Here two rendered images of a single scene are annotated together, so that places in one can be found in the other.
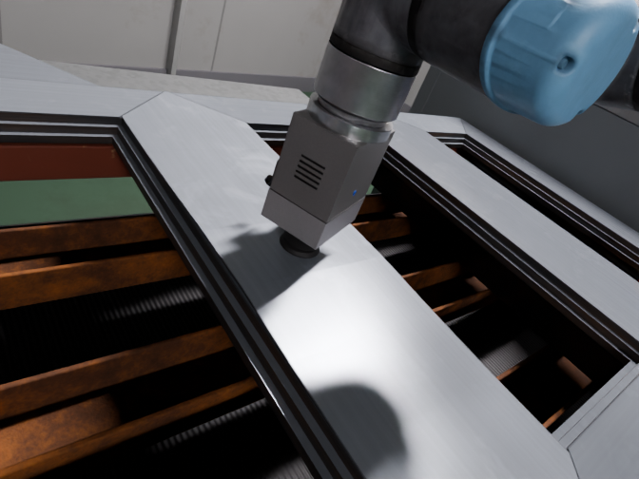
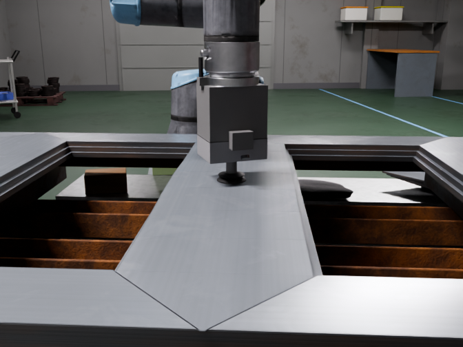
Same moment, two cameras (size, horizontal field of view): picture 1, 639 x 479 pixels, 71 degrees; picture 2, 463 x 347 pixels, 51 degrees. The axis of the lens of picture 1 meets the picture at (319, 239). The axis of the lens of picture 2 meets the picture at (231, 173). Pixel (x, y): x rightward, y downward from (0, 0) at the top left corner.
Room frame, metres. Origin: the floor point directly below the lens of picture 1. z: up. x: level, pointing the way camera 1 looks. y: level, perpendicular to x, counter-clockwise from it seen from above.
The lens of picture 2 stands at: (0.80, 0.56, 1.05)
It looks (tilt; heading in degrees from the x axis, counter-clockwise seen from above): 16 degrees down; 232
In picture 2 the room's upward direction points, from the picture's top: straight up
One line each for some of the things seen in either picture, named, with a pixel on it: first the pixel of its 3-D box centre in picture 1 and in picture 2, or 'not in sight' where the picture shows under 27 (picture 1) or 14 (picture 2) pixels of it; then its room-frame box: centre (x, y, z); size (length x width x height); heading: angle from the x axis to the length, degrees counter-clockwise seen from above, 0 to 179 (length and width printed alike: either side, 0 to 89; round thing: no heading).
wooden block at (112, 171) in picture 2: not in sight; (106, 180); (0.33, -0.56, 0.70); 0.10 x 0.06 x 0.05; 154
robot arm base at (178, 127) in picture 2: not in sight; (189, 131); (0.01, -0.66, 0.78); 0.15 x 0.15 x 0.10
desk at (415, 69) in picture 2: not in sight; (398, 71); (-7.65, -5.11, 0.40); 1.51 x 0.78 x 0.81; 58
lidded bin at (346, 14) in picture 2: not in sight; (353, 14); (-7.31, -6.02, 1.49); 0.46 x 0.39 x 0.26; 148
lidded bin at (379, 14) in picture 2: not in sight; (388, 14); (-7.91, -5.64, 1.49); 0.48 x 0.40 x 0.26; 148
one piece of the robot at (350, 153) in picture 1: (321, 160); (232, 118); (0.39, 0.03, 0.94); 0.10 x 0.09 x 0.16; 72
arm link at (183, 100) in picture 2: not in sight; (193, 91); (0.00, -0.66, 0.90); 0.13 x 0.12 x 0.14; 141
